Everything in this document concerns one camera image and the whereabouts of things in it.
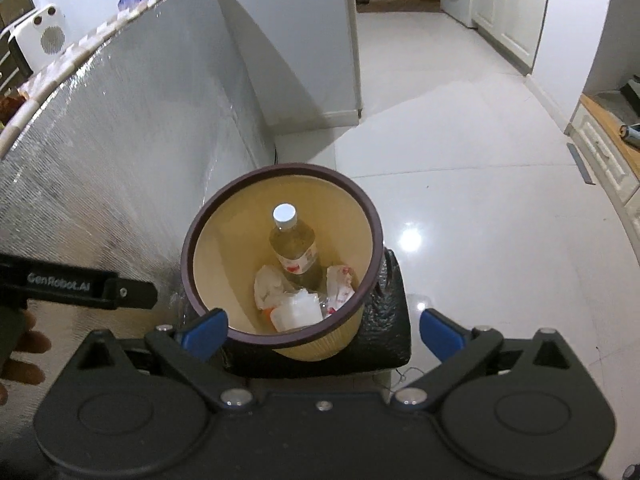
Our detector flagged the clear zip plastic bag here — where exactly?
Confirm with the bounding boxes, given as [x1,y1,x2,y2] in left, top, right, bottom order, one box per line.
[269,289,323,333]

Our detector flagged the tan round trash bin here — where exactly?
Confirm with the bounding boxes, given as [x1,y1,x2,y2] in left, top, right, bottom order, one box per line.
[181,164,384,362]

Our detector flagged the person's left hand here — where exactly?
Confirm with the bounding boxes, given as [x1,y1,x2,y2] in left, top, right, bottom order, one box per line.
[0,309,52,406]

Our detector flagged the black bag beside bin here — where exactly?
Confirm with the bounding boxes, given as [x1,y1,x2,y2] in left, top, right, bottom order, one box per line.
[220,248,411,379]

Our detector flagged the crumpled paper in bin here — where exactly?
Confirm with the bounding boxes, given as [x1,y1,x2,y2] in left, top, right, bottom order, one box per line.
[254,264,296,311]

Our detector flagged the white red wrapper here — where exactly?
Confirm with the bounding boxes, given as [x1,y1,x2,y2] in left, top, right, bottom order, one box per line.
[323,264,355,318]

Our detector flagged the silver foil table skirt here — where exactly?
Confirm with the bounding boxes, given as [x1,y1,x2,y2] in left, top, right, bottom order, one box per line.
[0,0,277,461]

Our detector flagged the plastic bottle white cap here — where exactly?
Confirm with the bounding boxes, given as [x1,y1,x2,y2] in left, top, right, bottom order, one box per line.
[269,203,323,290]

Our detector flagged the checkered brown white tablecloth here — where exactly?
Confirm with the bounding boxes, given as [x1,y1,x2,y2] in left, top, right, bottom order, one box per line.
[1,0,165,158]

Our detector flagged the white space heater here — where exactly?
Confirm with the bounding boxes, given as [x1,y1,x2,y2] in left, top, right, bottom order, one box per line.
[9,3,70,73]

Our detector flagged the white kitchen cabinets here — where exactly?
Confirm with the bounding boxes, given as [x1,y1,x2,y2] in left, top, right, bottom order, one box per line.
[472,0,548,70]

